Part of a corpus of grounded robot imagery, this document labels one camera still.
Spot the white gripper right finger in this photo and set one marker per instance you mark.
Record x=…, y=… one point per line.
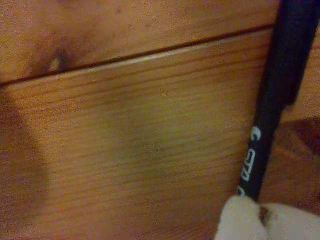
x=292, y=225

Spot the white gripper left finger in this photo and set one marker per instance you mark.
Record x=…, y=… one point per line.
x=240, y=220

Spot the black pen with red end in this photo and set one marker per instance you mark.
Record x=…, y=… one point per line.
x=277, y=100

